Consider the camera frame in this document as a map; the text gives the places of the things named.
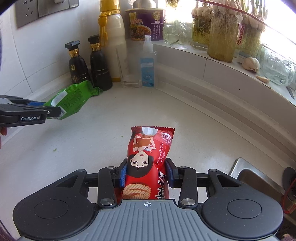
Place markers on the white bottle yellow cap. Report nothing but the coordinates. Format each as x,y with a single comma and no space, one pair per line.
112,34

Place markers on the red snack bag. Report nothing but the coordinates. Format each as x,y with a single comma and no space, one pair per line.
146,175

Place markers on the purple instant noodle cup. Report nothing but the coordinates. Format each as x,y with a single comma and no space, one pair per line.
145,21

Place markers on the steel sink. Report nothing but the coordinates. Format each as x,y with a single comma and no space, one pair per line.
245,172

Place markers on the clear blue-label spray bottle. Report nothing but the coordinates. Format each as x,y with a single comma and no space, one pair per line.
147,61

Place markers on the clear glass cup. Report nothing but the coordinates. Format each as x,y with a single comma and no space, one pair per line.
177,30

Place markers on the white wall socket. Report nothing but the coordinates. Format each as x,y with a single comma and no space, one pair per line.
26,12

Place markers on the empty glass jar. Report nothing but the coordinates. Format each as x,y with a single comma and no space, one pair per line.
128,63

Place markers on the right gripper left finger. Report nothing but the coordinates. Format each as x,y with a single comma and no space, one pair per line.
118,175

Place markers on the lying clear glass jar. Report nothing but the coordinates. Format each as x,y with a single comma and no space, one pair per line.
275,67

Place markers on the dark sauce bottle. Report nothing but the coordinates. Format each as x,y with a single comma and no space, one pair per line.
77,65
99,69

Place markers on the left dark sauce bottle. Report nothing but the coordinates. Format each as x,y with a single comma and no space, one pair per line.
77,65

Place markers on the grey wall switch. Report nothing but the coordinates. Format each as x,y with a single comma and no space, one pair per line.
48,7

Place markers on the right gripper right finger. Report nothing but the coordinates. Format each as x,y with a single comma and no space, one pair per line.
174,174

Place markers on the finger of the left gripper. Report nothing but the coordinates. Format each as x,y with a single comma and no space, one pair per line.
35,103
53,111

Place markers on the right dark sauce bottle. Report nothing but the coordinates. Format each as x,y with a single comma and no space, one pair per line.
99,69

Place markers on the garlic bulb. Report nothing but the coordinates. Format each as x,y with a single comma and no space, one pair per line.
251,63

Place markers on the garlic clove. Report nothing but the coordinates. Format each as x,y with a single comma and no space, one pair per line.
262,79

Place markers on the green snack bag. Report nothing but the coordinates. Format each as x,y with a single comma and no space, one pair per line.
71,99

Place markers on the jar of sprouting garlic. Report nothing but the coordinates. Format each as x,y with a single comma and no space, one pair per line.
223,32

